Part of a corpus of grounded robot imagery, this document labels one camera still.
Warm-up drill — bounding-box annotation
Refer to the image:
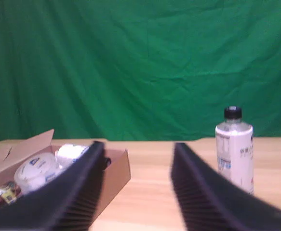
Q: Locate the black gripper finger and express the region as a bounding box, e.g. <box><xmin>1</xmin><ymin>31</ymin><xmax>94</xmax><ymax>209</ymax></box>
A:
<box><xmin>0</xmin><ymin>141</ymin><xmax>107</xmax><ymax>231</ymax></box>
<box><xmin>170</xmin><ymin>142</ymin><xmax>281</xmax><ymax>231</ymax></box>

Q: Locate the white bottle with black cap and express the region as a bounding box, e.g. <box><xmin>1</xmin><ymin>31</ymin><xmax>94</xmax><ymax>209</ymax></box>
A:
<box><xmin>54</xmin><ymin>143</ymin><xmax>112</xmax><ymax>170</ymax></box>
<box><xmin>214</xmin><ymin>106</ymin><xmax>254</xmax><ymax>195</ymax></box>

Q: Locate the brown cardboard box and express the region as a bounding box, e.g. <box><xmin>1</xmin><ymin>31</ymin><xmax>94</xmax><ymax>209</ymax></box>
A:
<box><xmin>0</xmin><ymin>129</ymin><xmax>132</xmax><ymax>217</ymax></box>

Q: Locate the clear tape roll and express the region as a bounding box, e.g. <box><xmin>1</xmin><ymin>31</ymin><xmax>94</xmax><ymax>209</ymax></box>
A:
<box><xmin>14</xmin><ymin>152</ymin><xmax>59</xmax><ymax>194</ymax></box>

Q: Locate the green backdrop cloth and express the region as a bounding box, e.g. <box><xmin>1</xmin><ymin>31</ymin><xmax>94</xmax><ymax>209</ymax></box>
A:
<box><xmin>0</xmin><ymin>0</ymin><xmax>281</xmax><ymax>147</ymax></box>

